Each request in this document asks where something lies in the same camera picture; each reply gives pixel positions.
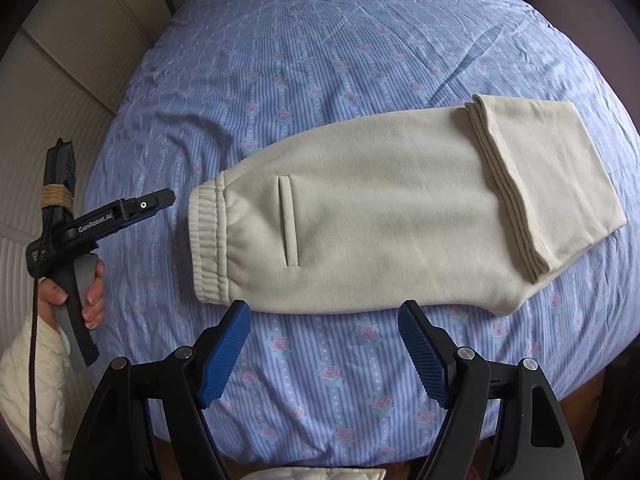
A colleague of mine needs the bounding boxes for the person's left forearm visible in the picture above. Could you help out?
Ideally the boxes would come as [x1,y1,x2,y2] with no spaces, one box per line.
[0,316,76,480]

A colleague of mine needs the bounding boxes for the black cable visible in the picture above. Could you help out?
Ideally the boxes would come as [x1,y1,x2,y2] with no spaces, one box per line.
[27,200,52,480]

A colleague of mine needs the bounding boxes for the white quilted jacket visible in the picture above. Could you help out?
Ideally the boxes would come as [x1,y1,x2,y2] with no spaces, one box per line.
[242,466,388,480]

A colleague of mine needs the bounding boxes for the beige pants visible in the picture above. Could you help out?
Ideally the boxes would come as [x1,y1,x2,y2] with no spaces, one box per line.
[188,94,627,317]

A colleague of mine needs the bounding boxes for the blue striped bed sheet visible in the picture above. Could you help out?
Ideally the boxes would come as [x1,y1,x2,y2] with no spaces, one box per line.
[82,0,640,456]

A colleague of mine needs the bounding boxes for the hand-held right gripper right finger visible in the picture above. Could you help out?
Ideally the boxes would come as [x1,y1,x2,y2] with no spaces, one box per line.
[397,300,586,480]

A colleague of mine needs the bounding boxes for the white wardrobe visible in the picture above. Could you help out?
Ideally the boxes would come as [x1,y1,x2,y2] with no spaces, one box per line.
[0,0,166,321]

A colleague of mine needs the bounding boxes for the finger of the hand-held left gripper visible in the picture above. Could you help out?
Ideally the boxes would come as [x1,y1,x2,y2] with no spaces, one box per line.
[117,188,176,224]

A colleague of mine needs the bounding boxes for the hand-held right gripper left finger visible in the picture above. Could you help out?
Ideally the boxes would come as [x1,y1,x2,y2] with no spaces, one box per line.
[65,300,252,480]

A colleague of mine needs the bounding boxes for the person's left hand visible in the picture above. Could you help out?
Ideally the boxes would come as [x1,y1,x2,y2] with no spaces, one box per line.
[39,257,107,333]

